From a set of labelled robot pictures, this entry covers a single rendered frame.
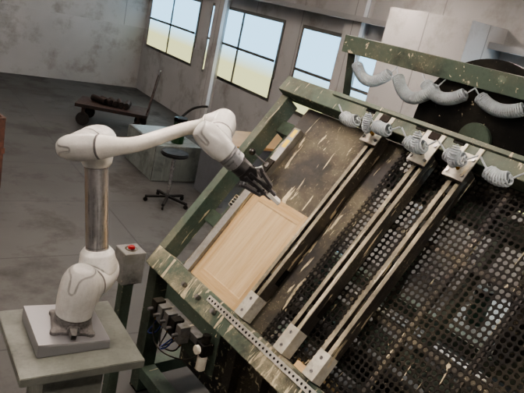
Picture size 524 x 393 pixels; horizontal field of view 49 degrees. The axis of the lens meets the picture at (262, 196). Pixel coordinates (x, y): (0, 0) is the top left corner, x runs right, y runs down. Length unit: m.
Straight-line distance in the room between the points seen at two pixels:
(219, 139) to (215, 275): 0.95
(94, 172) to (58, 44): 10.30
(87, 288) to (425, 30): 4.36
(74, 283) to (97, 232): 0.26
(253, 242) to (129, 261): 0.65
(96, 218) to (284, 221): 0.90
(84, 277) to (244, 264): 0.79
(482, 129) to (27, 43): 10.64
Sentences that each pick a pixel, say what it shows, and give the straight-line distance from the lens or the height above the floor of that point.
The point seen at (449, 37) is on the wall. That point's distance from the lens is 5.78.
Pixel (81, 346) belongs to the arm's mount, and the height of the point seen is 0.78.
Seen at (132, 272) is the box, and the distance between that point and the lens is 3.11.
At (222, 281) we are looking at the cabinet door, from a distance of 2.90.
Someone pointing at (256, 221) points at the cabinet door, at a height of 1.23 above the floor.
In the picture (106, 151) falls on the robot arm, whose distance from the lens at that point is 2.35.
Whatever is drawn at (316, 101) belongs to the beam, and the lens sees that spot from 3.12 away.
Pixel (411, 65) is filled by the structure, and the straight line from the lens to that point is 3.28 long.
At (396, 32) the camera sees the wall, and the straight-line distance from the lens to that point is 6.23.
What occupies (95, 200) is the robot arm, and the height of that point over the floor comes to 1.32.
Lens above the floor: 2.24
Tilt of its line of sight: 18 degrees down
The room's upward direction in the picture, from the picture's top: 13 degrees clockwise
